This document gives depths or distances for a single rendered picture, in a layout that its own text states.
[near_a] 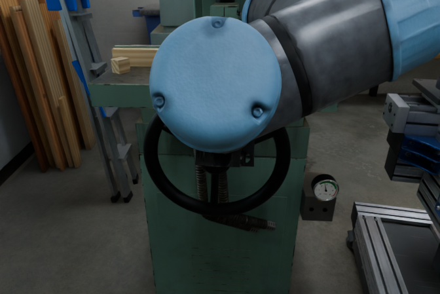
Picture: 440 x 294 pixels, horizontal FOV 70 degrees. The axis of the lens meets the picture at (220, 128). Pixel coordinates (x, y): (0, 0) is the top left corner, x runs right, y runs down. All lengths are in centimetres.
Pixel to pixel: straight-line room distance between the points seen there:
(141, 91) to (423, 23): 65
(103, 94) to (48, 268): 102
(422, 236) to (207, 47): 143
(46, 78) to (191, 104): 199
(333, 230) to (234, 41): 161
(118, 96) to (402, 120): 85
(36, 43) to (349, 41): 199
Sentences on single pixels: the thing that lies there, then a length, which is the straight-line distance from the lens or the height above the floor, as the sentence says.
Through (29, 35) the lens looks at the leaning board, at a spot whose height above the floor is 85.
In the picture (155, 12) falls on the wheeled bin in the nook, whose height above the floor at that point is 91.
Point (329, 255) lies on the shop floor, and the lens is 162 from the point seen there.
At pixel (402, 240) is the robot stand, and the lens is 149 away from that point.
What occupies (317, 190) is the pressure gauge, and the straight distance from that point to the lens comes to 83.
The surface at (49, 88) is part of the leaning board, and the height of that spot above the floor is 55.
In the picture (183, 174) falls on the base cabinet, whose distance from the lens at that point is 87.
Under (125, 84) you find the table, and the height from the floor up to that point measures 90.
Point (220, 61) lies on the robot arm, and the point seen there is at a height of 108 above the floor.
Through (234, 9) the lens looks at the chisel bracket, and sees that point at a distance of 84.
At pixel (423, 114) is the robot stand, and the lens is 116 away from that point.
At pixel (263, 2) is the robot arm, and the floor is 110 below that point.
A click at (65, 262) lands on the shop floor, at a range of 166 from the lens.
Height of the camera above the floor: 112
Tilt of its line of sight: 25 degrees down
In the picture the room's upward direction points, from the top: straight up
